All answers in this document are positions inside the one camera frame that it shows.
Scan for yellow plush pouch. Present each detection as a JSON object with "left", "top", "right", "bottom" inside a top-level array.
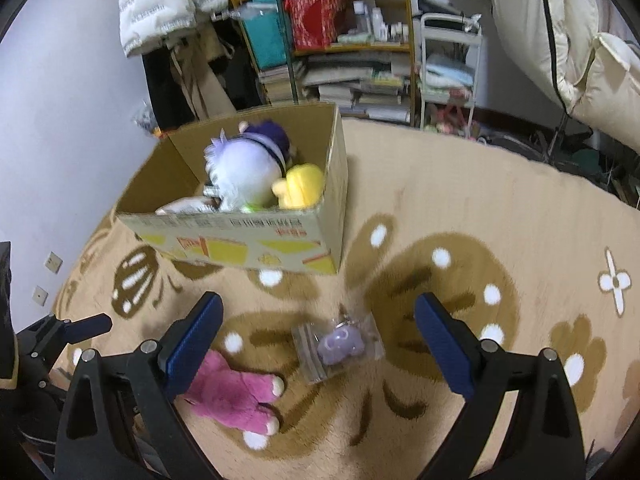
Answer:
[{"left": 271, "top": 163, "right": 326, "bottom": 209}]

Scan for dark purple plush toy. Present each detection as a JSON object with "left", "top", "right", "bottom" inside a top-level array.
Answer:
[{"left": 240, "top": 119, "right": 296, "bottom": 166}]

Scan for wooden shelf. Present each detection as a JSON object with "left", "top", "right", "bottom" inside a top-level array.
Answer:
[{"left": 217, "top": 0, "right": 418, "bottom": 126}]

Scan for pink plush toy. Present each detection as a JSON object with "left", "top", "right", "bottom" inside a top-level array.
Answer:
[{"left": 182, "top": 350, "right": 286, "bottom": 436}]

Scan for beige patterned blanket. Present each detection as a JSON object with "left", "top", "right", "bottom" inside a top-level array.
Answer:
[{"left": 52, "top": 117, "right": 640, "bottom": 480}]

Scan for clear plastic bottle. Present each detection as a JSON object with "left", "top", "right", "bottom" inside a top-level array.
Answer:
[{"left": 227, "top": 2, "right": 281, "bottom": 23}]

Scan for blue and white cloth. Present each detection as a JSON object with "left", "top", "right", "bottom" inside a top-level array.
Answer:
[{"left": 425, "top": 52, "right": 473, "bottom": 88}]

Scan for metal chair frame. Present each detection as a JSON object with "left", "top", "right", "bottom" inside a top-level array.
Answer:
[{"left": 475, "top": 115, "right": 640, "bottom": 206}]

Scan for pile of books and papers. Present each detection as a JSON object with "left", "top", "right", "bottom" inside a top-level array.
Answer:
[{"left": 302, "top": 52, "right": 416, "bottom": 123}]

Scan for group of cosmetic bottles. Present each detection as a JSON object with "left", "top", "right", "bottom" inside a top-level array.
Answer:
[{"left": 352, "top": 0, "right": 412, "bottom": 43}]

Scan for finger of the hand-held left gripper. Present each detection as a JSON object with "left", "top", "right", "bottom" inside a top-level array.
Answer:
[{"left": 16, "top": 312, "right": 113, "bottom": 363}]

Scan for white puffer jacket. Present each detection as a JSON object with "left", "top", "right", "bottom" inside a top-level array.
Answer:
[{"left": 119, "top": 0, "right": 231, "bottom": 59}]

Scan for black hanging clothes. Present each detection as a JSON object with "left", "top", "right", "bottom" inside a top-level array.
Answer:
[{"left": 141, "top": 35, "right": 198, "bottom": 131}]

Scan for printed cardboard box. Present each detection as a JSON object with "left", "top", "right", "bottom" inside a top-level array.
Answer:
[{"left": 115, "top": 101, "right": 349, "bottom": 277}]

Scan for stack of books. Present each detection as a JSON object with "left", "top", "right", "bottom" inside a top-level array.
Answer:
[{"left": 257, "top": 60, "right": 307, "bottom": 106}]

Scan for white rolling cart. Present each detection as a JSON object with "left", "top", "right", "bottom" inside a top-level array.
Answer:
[{"left": 417, "top": 10, "right": 483, "bottom": 141}]

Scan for long white down coat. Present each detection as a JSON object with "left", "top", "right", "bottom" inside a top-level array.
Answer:
[{"left": 485, "top": 0, "right": 601, "bottom": 116}]

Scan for pink stuffed toy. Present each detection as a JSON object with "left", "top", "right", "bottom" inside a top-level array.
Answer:
[{"left": 432, "top": 105, "right": 473, "bottom": 136}]

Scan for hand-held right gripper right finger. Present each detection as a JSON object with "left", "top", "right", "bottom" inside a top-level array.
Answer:
[{"left": 414, "top": 292, "right": 586, "bottom": 480}]

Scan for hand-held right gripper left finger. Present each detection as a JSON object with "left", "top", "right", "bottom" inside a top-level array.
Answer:
[{"left": 55, "top": 291, "right": 224, "bottom": 480}]

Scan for white lavender plush doll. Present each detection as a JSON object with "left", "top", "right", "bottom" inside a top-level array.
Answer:
[{"left": 202, "top": 127, "right": 291, "bottom": 211}]

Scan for beige hanging coat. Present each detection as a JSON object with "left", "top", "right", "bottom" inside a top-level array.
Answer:
[{"left": 170, "top": 25, "right": 241, "bottom": 123}]

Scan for red patterned bag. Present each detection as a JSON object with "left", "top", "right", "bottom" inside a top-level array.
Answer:
[{"left": 282, "top": 0, "right": 348, "bottom": 52}]

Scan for teal bag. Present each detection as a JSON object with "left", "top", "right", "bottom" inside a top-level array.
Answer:
[{"left": 242, "top": 0, "right": 291, "bottom": 71}]

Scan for black bag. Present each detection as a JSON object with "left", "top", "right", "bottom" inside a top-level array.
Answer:
[{"left": 417, "top": 0, "right": 471, "bottom": 18}]

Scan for bagged lavender toy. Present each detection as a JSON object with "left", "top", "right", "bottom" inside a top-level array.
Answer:
[{"left": 291, "top": 305, "right": 386, "bottom": 386}]

